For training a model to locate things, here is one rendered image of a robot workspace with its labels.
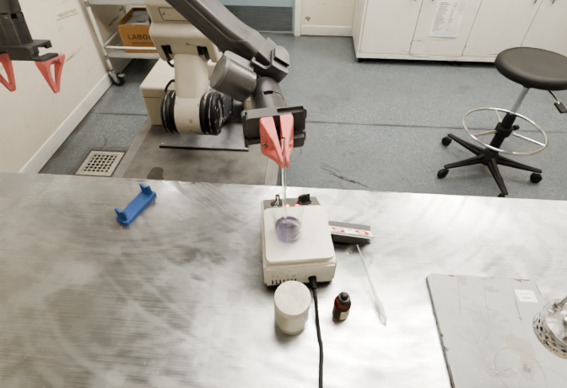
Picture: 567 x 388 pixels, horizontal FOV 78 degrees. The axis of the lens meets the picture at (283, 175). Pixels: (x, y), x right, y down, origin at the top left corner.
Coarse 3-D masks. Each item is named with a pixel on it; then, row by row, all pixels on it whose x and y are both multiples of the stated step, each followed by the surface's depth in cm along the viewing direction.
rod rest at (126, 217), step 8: (144, 192) 81; (152, 192) 81; (136, 200) 80; (144, 200) 80; (128, 208) 78; (136, 208) 78; (120, 216) 76; (128, 216) 76; (136, 216) 77; (128, 224) 76
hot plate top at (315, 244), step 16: (320, 208) 68; (272, 224) 65; (304, 224) 65; (320, 224) 65; (272, 240) 62; (304, 240) 62; (320, 240) 62; (272, 256) 60; (288, 256) 60; (304, 256) 60; (320, 256) 60
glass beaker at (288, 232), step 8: (280, 200) 60; (288, 200) 61; (296, 200) 60; (272, 208) 59; (280, 208) 61; (288, 208) 62; (296, 208) 61; (304, 208) 59; (280, 216) 63; (296, 216) 63; (280, 224) 58; (288, 224) 57; (296, 224) 58; (280, 232) 60; (288, 232) 59; (296, 232) 60; (280, 240) 61; (288, 240) 61; (296, 240) 61
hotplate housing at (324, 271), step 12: (264, 240) 65; (264, 252) 63; (264, 264) 62; (276, 264) 61; (288, 264) 61; (300, 264) 61; (312, 264) 61; (324, 264) 62; (336, 264) 62; (264, 276) 63; (276, 276) 62; (288, 276) 62; (300, 276) 63; (312, 276) 63; (324, 276) 64; (312, 288) 62
